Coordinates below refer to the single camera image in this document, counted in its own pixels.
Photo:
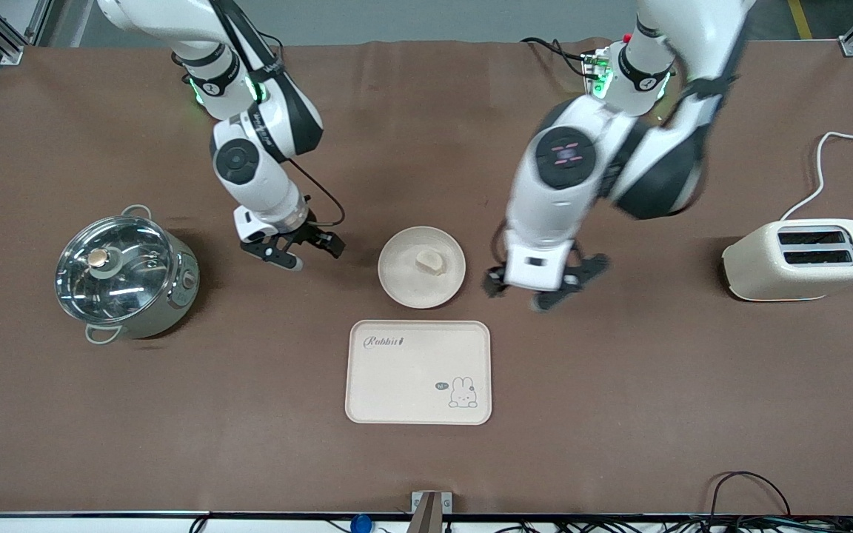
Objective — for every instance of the grey metal camera bracket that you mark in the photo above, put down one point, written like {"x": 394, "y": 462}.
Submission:
{"x": 430, "y": 511}

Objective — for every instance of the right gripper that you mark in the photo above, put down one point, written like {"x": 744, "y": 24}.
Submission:
{"x": 312, "y": 233}

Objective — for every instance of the pale steamed bun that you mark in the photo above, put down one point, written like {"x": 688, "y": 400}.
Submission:
{"x": 430, "y": 263}

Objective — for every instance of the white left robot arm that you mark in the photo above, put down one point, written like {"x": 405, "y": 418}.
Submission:
{"x": 567, "y": 163}

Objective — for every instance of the round cream plate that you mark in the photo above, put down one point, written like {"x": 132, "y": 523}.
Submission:
{"x": 404, "y": 277}

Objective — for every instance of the brown table mat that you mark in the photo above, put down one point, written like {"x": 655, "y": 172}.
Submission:
{"x": 426, "y": 148}

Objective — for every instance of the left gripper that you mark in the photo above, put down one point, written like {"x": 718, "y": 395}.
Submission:
{"x": 492, "y": 285}

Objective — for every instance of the cream rabbit print tray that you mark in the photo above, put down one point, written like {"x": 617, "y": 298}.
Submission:
{"x": 412, "y": 374}

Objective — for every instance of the silver electric cooking pot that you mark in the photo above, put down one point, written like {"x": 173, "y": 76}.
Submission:
{"x": 175, "y": 303}

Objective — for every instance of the cream two-slot toaster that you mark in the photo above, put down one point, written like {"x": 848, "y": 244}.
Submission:
{"x": 774, "y": 266}

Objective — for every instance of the blue round cap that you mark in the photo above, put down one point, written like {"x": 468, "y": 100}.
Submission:
{"x": 360, "y": 524}

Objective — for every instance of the arm base connector block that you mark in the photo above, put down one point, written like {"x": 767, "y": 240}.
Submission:
{"x": 597, "y": 74}

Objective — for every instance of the glass pot lid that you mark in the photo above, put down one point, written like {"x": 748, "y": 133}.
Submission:
{"x": 115, "y": 274}

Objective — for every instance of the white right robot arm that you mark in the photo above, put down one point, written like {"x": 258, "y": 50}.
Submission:
{"x": 263, "y": 141}

